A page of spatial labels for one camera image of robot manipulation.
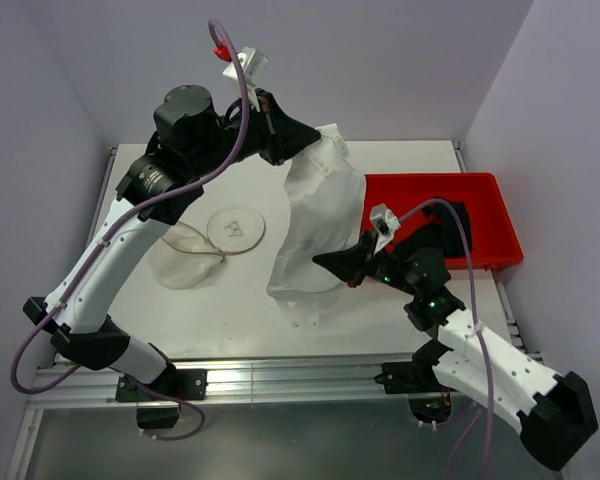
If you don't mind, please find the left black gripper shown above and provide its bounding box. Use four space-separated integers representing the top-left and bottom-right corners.
187 88 319 177

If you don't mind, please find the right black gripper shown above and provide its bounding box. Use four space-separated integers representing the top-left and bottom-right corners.
314 228 421 296

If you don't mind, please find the white bra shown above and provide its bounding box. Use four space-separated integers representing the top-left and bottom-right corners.
266 124 366 328

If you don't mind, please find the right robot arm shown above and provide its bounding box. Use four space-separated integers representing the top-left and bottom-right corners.
313 231 598 471

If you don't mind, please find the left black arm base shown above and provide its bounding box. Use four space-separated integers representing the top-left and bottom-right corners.
114 369 207 432

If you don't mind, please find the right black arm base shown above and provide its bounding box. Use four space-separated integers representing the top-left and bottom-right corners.
373 361 455 395

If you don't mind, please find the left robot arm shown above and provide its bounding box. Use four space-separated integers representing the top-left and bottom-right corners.
23 85 321 399

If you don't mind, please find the black garment in bin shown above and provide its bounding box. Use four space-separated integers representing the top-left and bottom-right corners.
393 200 473 259

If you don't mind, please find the red plastic bin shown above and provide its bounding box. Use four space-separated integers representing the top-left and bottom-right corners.
361 173 524 271

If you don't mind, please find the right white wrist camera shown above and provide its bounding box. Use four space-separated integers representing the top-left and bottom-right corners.
369 204 401 254

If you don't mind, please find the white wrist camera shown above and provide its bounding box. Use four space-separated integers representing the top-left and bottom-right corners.
369 204 401 254
214 44 269 86

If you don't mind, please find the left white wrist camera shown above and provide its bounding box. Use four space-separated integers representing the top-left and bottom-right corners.
214 44 269 86

